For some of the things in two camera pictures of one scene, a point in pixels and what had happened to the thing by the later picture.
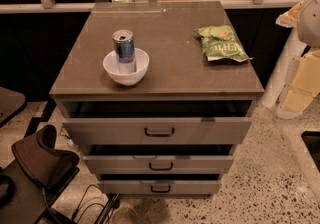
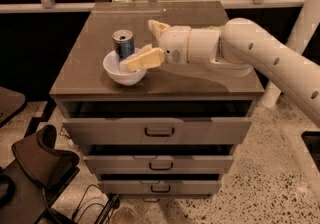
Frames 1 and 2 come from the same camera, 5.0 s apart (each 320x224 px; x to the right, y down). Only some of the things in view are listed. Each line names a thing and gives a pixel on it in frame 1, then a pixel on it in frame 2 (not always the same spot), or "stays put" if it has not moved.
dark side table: (11, 103) stays put
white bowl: (111, 66) stays put
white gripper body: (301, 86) -> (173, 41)
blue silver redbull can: (124, 45) stays put
